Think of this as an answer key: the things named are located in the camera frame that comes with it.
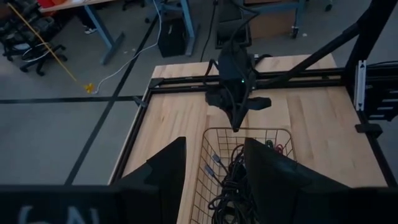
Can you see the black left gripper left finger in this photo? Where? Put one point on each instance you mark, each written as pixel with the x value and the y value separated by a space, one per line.
pixel 171 174

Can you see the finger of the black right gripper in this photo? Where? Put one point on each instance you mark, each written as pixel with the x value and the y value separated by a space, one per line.
pixel 242 115
pixel 235 116

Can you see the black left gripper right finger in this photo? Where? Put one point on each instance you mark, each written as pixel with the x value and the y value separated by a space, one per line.
pixel 273 186

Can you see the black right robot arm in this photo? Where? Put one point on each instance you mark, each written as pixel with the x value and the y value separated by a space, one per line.
pixel 233 62

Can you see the black computer tower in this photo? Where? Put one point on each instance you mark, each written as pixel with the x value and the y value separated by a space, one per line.
pixel 171 39

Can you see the brown cabinet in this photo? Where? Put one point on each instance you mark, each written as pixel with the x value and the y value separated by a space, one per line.
pixel 272 21

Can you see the blue-grey leg desk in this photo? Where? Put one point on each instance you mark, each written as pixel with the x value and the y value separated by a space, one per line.
pixel 104 31

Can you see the black office chair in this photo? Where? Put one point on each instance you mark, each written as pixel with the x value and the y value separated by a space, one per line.
pixel 28 46

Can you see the black aluminium rig frame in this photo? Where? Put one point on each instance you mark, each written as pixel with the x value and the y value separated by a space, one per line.
pixel 180 83

